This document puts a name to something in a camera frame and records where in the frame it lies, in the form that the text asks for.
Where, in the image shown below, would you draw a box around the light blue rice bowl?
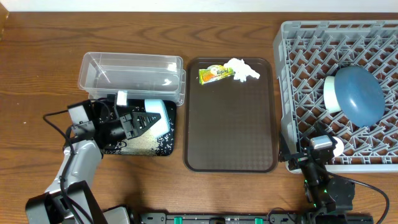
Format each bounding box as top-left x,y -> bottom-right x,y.
144,98 -> 171,137

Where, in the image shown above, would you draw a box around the brown serving tray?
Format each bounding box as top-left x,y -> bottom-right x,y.
183,57 -> 278,173

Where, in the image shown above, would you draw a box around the white tissue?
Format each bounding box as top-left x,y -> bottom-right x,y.
223,58 -> 261,82

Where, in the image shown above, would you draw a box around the black plastic tray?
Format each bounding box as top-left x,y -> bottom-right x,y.
93,96 -> 176,156

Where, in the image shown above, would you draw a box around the spilled white rice pile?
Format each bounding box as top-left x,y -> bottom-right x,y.
102,105 -> 175,156

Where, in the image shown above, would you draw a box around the pink cup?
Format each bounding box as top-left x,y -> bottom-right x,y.
333,136 -> 345,157

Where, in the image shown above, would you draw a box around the clear plastic bin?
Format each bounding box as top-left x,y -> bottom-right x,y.
78,52 -> 186,106

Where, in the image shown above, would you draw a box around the grey dishwasher rack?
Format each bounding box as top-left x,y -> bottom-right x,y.
273,21 -> 397,173

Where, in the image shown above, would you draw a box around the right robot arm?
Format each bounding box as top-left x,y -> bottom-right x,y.
278,124 -> 355,223

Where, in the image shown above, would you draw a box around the blue plate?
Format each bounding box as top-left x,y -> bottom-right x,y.
334,66 -> 386,127

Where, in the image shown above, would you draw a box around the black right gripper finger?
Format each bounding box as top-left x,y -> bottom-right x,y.
278,132 -> 292,162
315,121 -> 331,138

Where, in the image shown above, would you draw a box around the yellow green snack wrapper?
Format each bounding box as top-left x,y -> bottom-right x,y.
199,65 -> 234,85

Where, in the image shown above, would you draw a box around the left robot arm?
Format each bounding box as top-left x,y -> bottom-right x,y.
25,93 -> 169,223

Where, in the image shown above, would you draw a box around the mint green bowl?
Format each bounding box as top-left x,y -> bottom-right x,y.
323,76 -> 341,113

